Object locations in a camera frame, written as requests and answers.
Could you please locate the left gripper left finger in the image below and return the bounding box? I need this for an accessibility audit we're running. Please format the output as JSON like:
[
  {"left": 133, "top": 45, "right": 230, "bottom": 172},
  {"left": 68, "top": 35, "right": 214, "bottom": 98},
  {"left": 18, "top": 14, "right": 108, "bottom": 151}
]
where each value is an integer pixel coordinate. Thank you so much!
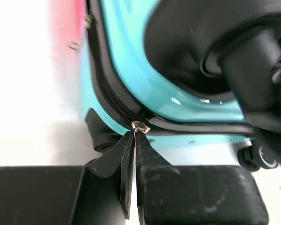
[{"left": 0, "top": 132, "right": 134, "bottom": 225}]

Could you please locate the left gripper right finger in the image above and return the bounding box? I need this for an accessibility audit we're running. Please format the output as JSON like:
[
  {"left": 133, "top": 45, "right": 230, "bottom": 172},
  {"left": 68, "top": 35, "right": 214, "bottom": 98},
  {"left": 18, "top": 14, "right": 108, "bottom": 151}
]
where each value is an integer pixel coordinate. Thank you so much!
[{"left": 135, "top": 132, "right": 269, "bottom": 225}]

